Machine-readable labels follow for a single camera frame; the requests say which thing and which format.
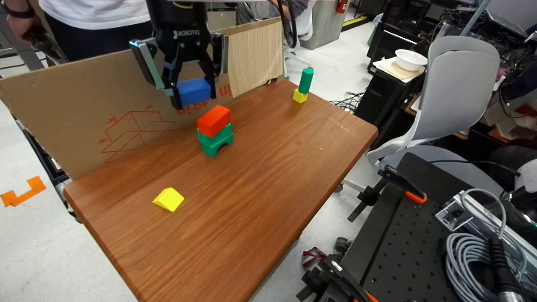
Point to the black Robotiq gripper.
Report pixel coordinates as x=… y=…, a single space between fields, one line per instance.
x=181 y=27

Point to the blue building block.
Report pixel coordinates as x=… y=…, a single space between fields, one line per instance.
x=194 y=93

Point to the orange building block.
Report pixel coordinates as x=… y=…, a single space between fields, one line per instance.
x=213 y=119

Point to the green arch building block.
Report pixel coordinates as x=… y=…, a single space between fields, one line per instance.
x=214 y=145

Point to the yellow cube building block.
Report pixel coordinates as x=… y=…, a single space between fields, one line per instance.
x=298 y=96

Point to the green cylinder building block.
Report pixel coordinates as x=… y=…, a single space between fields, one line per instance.
x=305 y=81

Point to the yellow wedge building block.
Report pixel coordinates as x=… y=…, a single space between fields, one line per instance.
x=167 y=200

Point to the light plywood panel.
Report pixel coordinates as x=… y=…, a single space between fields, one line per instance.
x=253 y=56

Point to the standing person white shirt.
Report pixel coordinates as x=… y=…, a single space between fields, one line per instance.
x=93 y=14

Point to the brown wooden table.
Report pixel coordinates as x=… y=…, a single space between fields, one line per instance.
x=223 y=223

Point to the black side table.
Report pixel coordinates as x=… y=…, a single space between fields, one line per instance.
x=385 y=94

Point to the white bowl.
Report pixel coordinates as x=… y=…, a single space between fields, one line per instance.
x=411 y=59

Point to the light grey office chair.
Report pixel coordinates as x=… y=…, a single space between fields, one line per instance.
x=458 y=84

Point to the black perforated breadboard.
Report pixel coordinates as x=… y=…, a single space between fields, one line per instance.
x=402 y=245

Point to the grey wrist camera bar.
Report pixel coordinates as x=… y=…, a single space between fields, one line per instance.
x=147 y=64

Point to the brown cardboard box wall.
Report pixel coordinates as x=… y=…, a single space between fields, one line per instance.
x=72 y=111

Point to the silver aluminium rail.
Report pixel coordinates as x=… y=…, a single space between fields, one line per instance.
x=474 y=212

